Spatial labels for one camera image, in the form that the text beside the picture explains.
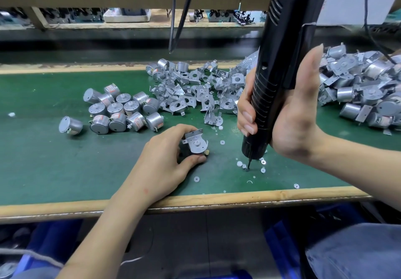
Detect person's left hand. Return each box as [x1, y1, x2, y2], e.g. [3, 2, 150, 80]
[122, 123, 209, 208]

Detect person's right hand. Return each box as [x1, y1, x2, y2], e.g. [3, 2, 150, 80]
[237, 44, 328, 164]

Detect silver metal bracket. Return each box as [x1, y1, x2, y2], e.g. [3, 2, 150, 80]
[182, 128, 208, 153]

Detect silver round motor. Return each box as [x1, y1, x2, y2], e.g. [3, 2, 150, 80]
[180, 135, 210, 158]

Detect pile of silver motors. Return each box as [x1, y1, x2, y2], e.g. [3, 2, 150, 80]
[58, 83, 165, 135]

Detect pile of assembled motors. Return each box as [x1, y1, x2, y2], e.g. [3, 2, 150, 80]
[316, 43, 401, 133]

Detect black electric screwdriver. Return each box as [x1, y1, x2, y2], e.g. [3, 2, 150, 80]
[242, 0, 332, 169]

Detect pile of metal brackets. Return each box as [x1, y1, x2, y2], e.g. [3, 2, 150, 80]
[146, 53, 261, 128]

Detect person's left forearm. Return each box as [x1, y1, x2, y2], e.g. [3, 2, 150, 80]
[56, 191, 157, 279]

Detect scatter of small silver screws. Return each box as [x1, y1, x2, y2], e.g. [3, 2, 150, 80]
[193, 132, 300, 190]

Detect dark blue crate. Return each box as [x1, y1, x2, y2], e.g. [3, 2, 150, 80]
[262, 202, 371, 279]

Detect green bench mat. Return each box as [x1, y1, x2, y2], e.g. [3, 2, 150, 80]
[0, 66, 401, 206]

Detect blue plastic bin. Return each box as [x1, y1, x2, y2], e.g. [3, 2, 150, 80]
[13, 219, 82, 279]

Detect grey blue trousers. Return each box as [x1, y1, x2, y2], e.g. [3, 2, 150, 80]
[306, 222, 401, 279]

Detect black hanging cable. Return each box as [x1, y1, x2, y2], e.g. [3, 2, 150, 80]
[168, 0, 178, 54]
[172, 0, 198, 54]

